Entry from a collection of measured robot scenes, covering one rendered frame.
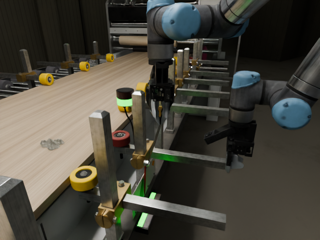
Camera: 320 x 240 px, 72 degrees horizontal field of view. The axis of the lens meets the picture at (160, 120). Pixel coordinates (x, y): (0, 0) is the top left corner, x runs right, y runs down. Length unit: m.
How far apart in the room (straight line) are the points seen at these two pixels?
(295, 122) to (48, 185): 0.65
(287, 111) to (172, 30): 0.31
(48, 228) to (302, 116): 0.76
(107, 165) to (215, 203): 1.44
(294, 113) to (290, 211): 1.54
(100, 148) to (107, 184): 0.11
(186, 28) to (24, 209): 0.44
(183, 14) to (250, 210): 1.65
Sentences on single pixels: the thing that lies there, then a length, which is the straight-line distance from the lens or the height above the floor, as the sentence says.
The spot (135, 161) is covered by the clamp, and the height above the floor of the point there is 0.86.
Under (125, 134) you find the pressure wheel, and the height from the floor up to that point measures 0.91.
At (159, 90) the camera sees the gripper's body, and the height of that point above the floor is 1.13.
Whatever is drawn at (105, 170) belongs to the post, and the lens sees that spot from 0.58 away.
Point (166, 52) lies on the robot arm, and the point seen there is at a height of 1.24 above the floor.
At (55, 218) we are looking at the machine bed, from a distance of 0.84.
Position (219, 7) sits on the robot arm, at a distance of 0.57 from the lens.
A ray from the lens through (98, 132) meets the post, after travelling 0.53.
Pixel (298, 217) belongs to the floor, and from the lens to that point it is 2.04.
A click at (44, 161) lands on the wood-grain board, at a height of 0.90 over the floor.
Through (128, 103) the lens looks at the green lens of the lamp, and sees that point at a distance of 0.75.
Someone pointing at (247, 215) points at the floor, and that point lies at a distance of 1.90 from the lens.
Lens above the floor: 1.32
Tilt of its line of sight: 25 degrees down
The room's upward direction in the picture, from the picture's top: straight up
